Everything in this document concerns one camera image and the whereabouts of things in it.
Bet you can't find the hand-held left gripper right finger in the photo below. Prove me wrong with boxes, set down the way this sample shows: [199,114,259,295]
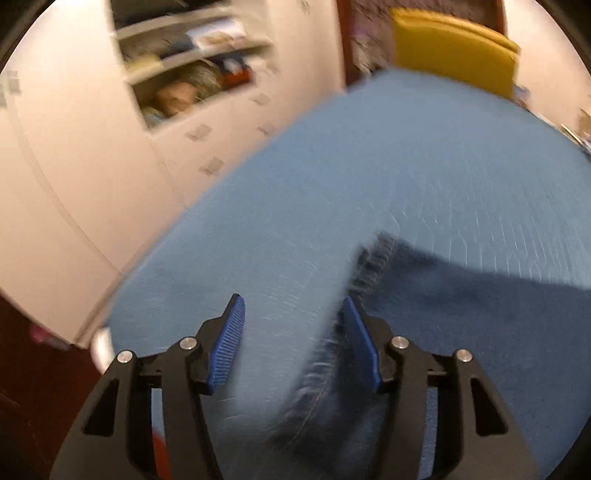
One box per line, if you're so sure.
[337,296,541,480]

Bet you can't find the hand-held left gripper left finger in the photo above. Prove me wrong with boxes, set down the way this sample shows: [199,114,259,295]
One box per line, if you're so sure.
[48,294,246,480]

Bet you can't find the dark blue denim pants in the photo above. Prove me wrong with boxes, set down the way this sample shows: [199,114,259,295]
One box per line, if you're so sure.
[268,231,591,480]

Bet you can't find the blue quilted bed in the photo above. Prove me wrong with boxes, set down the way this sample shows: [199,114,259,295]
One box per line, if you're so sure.
[106,69,591,480]

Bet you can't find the white wardrobe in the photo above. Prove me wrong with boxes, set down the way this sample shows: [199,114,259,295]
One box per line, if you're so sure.
[0,0,352,349]

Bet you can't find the white shelf with clutter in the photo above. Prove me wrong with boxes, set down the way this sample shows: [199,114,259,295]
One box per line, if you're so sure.
[113,7,273,130]

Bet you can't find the yellow chair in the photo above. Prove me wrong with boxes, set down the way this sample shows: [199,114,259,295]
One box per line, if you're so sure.
[390,8,522,100]

